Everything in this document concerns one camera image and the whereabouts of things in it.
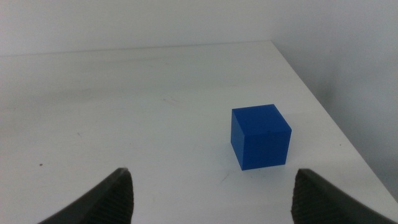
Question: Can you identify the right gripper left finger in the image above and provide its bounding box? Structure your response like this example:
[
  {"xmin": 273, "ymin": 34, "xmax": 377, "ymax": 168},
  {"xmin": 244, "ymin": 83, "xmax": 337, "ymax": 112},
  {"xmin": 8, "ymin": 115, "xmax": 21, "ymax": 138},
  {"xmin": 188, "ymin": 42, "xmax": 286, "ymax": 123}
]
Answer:
[{"xmin": 37, "ymin": 167, "xmax": 135, "ymax": 224}]

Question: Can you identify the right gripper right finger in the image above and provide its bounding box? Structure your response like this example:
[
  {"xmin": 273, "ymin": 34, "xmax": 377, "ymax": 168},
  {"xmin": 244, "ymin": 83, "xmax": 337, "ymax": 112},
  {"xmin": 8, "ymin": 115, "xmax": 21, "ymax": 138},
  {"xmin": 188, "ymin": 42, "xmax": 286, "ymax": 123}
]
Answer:
[{"xmin": 290, "ymin": 168, "xmax": 398, "ymax": 224}]

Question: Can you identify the blue cube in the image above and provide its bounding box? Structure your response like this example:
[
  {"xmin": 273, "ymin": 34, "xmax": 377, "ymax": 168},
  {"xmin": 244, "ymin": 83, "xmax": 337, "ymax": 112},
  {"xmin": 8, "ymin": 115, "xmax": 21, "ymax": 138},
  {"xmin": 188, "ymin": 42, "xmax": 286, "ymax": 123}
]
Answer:
[{"xmin": 230, "ymin": 103, "xmax": 292, "ymax": 171}]

